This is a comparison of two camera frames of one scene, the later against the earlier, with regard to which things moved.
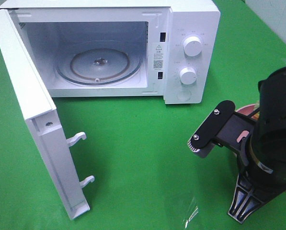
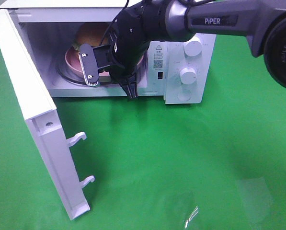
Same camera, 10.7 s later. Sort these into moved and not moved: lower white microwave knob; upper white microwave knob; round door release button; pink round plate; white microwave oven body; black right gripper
Moved: pink round plate; black right gripper
Not moved: upper white microwave knob; round door release button; lower white microwave knob; white microwave oven body
